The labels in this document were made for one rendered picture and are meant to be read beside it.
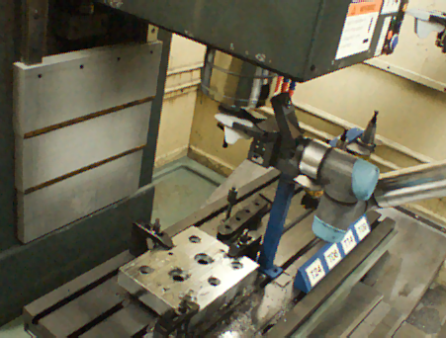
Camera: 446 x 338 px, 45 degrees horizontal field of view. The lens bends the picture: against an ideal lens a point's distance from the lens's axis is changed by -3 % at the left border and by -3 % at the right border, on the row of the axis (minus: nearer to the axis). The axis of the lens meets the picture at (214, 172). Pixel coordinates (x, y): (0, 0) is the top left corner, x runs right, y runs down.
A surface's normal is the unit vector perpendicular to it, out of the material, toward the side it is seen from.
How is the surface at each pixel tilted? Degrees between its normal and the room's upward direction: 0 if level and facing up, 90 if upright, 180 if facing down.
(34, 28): 90
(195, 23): 90
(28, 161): 90
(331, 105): 90
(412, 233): 24
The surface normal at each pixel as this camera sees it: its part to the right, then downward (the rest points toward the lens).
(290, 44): -0.60, 0.29
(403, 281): -0.09, -0.67
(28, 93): 0.78, 0.42
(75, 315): 0.17, -0.86
